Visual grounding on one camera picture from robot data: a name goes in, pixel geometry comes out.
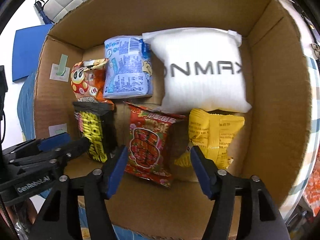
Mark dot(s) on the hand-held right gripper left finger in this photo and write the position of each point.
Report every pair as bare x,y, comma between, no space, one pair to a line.
116,175

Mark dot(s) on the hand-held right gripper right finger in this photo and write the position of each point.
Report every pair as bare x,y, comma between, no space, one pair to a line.
203,175

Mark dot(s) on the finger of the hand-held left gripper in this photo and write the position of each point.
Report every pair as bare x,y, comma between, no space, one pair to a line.
55,141
77,147

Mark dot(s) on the black yellow wipes packet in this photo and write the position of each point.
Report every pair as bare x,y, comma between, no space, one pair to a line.
95,130

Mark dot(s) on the yellow snack packet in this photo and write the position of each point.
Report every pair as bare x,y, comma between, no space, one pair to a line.
217,135

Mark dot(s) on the red snack packet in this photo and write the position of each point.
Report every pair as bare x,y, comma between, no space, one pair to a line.
147,142

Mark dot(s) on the orange mushroom snack packet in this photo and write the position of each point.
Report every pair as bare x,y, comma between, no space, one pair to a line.
85,85

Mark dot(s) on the white pillow pack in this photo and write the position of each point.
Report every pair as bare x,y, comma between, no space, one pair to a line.
200,92

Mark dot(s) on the light blue tissue packet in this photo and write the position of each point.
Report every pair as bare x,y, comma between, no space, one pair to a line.
125,67

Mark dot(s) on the cardboard box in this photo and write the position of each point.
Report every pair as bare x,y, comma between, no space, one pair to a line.
140,10

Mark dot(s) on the person's left forearm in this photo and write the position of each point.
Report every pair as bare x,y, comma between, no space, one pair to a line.
32,210

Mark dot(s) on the blue foam mat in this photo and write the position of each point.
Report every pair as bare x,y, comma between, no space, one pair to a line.
30,50

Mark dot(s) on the white quilted blue-edged chair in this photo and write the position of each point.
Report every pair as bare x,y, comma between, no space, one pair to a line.
70,2

